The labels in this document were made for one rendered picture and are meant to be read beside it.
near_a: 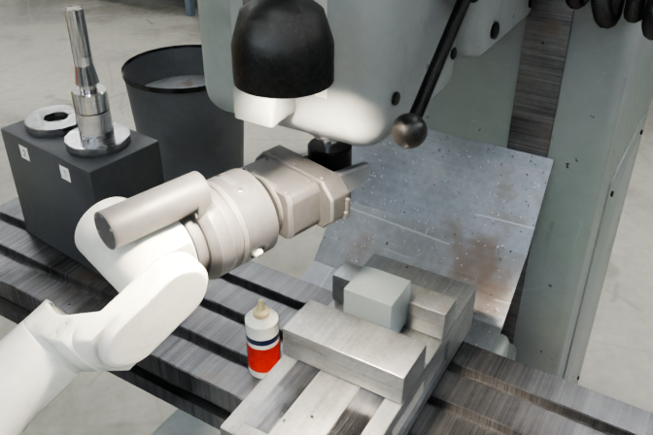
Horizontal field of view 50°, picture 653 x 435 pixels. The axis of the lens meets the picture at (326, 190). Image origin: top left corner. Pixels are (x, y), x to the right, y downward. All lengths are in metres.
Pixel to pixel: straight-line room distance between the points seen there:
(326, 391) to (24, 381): 0.32
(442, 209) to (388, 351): 0.39
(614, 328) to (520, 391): 1.68
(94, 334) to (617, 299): 2.29
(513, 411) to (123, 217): 0.52
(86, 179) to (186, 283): 0.42
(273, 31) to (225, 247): 0.24
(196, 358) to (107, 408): 1.32
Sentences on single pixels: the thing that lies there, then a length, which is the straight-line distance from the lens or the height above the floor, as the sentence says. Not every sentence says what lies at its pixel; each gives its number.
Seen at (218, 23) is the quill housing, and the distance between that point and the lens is 0.65.
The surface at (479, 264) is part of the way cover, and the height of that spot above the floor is 0.96.
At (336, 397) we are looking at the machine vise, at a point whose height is 1.03.
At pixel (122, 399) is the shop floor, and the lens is 2.25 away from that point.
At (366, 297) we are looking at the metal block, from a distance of 0.78.
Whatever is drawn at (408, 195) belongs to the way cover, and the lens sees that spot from 1.12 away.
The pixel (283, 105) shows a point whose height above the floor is 1.35.
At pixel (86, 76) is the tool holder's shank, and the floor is 1.25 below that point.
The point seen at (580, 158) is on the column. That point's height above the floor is 1.13.
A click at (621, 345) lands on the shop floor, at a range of 2.52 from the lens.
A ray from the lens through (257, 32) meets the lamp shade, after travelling 0.47.
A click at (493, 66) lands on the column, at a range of 1.04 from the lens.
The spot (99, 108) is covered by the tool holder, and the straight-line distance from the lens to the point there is 1.00.
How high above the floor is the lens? 1.60
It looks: 31 degrees down
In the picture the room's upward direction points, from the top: straight up
